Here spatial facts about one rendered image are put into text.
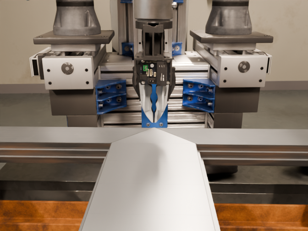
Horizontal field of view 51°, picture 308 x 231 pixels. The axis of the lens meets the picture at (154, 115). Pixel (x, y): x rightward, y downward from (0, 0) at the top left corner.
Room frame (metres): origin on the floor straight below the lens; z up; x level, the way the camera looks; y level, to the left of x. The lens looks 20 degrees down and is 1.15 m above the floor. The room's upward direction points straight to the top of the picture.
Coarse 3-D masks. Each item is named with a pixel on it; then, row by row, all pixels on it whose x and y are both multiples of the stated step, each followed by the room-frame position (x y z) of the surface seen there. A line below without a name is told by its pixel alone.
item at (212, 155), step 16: (0, 144) 0.64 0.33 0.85; (16, 144) 0.64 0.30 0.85; (32, 144) 0.64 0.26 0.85; (48, 144) 0.64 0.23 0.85; (64, 144) 0.64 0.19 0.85; (80, 144) 0.63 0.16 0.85; (96, 144) 0.63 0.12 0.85; (0, 160) 0.62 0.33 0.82; (16, 160) 0.62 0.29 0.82; (32, 160) 0.62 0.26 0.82; (48, 160) 0.62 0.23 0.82; (64, 160) 0.62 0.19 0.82; (80, 160) 0.62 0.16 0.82; (96, 160) 0.62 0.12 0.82; (208, 160) 0.61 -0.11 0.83; (224, 160) 0.61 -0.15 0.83; (240, 160) 0.61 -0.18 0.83; (256, 160) 0.61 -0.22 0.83; (272, 160) 0.61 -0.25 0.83; (288, 160) 0.61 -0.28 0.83; (304, 160) 0.61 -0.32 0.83; (208, 192) 0.47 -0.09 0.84
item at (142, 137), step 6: (144, 132) 0.69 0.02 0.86; (150, 132) 0.69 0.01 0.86; (156, 132) 0.69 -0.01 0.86; (162, 132) 0.69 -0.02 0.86; (126, 138) 0.66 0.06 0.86; (132, 138) 0.66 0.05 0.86; (138, 138) 0.66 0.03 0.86; (144, 138) 0.66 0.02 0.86; (150, 138) 0.66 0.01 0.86; (156, 138) 0.66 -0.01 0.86; (162, 138) 0.66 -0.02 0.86; (168, 138) 0.66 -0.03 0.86; (174, 138) 0.66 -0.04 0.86; (180, 138) 0.66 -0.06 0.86
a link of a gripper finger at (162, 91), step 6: (156, 90) 0.66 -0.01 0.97; (162, 90) 0.64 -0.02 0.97; (162, 96) 0.63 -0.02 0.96; (156, 102) 0.66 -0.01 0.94; (162, 102) 0.62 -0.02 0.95; (156, 108) 0.66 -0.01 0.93; (162, 108) 0.61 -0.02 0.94; (156, 114) 0.66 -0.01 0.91; (162, 114) 0.66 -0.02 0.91; (156, 120) 0.66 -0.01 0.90
